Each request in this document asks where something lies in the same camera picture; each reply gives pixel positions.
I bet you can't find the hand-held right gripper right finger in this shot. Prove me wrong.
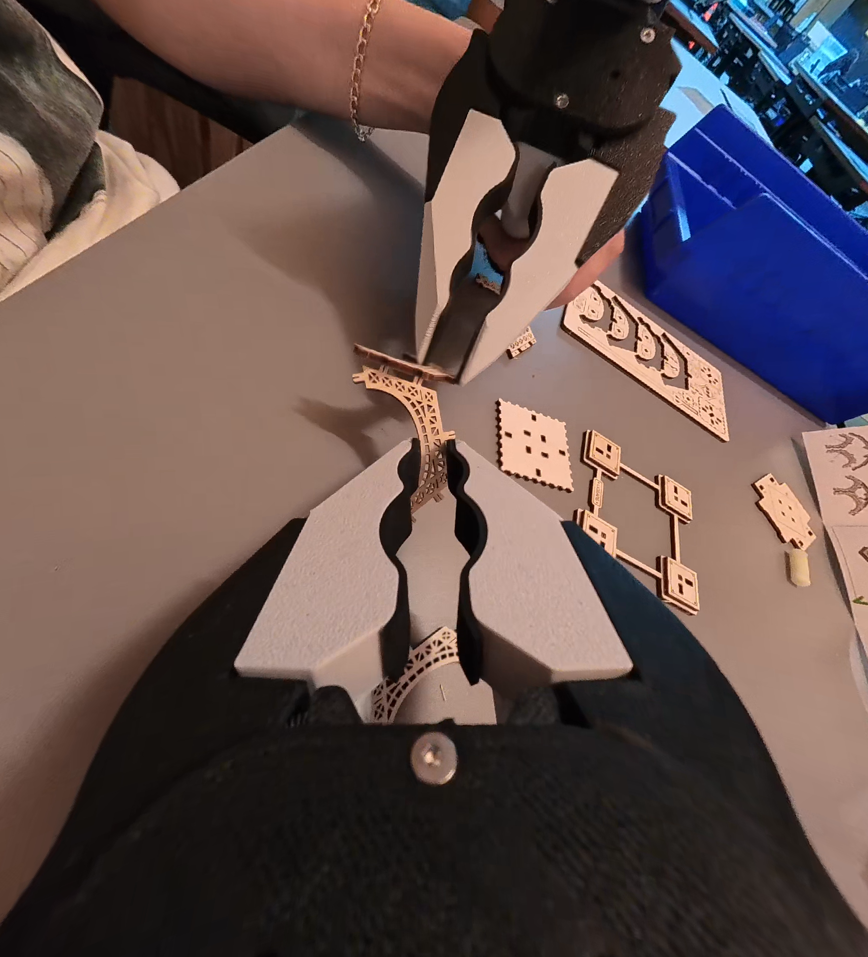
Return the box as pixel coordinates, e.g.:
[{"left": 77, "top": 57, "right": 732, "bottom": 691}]
[{"left": 452, "top": 440, "right": 634, "bottom": 701}]

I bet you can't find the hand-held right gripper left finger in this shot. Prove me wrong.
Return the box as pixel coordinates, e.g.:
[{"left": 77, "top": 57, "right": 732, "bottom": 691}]
[{"left": 234, "top": 440, "right": 418, "bottom": 705}]

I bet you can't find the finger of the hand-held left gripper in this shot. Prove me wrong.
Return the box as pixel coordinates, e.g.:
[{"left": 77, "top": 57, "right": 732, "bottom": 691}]
[
  {"left": 432, "top": 161, "right": 620, "bottom": 386},
  {"left": 413, "top": 109, "right": 519, "bottom": 365}
]

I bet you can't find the wooden parts sheet with arches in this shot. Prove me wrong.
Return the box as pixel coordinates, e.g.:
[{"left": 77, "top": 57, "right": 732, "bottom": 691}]
[{"left": 562, "top": 283, "right": 731, "bottom": 442}]

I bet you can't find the serrated square wooden plate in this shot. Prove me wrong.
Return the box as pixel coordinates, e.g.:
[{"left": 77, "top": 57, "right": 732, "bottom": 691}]
[{"left": 495, "top": 398, "right": 577, "bottom": 494}]

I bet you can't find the wooden lattice arch piece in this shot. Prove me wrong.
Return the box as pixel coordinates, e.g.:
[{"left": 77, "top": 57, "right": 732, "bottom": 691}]
[
  {"left": 353, "top": 342, "right": 457, "bottom": 384},
  {"left": 351, "top": 365, "right": 463, "bottom": 726}
]

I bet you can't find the person's left forearm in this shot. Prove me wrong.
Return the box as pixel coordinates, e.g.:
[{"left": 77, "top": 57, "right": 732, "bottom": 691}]
[{"left": 97, "top": 0, "right": 375, "bottom": 136}]

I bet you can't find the grey desk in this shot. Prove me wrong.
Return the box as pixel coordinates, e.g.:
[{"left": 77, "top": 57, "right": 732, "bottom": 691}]
[{"left": 0, "top": 123, "right": 868, "bottom": 957}]

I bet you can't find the person's left hand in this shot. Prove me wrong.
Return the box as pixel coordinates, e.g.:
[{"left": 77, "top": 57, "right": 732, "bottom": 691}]
[{"left": 372, "top": 0, "right": 627, "bottom": 309}]

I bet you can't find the dark workshop shelving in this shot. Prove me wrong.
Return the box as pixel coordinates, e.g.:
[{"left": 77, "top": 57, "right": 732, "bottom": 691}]
[{"left": 666, "top": 0, "right": 868, "bottom": 263}]

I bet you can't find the blue storage bin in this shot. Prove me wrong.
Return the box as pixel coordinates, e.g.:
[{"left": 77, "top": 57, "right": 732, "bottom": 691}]
[{"left": 639, "top": 105, "right": 868, "bottom": 424}]

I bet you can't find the cross-shaped wooden plate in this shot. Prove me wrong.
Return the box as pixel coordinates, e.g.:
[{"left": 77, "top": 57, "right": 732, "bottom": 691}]
[{"left": 751, "top": 473, "right": 818, "bottom": 547}]

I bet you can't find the folded paper instruction sheet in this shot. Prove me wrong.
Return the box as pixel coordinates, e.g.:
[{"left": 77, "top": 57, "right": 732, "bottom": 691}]
[{"left": 802, "top": 421, "right": 868, "bottom": 764}]

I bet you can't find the white printed shirt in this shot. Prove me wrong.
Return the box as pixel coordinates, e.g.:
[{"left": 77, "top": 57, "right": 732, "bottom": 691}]
[{"left": 0, "top": 0, "right": 180, "bottom": 330}]

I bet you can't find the wooden four-square base frame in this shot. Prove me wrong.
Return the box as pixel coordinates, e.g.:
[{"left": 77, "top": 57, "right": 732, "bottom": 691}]
[{"left": 574, "top": 430, "right": 702, "bottom": 616}]

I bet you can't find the gold chain bracelet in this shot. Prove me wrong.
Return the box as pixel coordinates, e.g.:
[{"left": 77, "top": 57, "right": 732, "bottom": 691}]
[{"left": 348, "top": 0, "right": 387, "bottom": 143}]

